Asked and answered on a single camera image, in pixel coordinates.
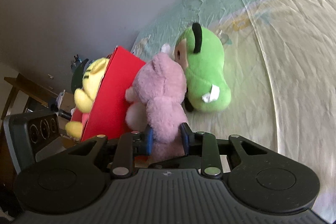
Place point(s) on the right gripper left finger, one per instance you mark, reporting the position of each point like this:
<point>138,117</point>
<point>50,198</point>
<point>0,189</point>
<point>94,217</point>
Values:
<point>99,156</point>

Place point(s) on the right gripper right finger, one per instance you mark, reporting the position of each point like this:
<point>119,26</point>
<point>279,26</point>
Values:
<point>236,157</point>

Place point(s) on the red cardboard box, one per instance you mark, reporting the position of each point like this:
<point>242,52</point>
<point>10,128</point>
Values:
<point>108,113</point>

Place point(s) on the pink plush bear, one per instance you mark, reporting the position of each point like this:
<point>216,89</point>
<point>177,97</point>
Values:
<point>155,98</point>

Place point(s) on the green plush toy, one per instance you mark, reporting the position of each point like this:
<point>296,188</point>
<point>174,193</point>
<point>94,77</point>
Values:
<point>200,53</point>

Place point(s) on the wooden desk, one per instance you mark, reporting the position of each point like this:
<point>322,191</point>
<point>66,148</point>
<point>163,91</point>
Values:
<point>26,95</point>

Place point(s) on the dark green bag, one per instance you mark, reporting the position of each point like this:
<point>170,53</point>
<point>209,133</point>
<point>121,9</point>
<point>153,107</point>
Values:
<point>78,68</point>

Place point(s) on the yellow tiger plush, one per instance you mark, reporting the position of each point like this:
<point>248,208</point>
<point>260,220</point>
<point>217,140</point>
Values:
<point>84,97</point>

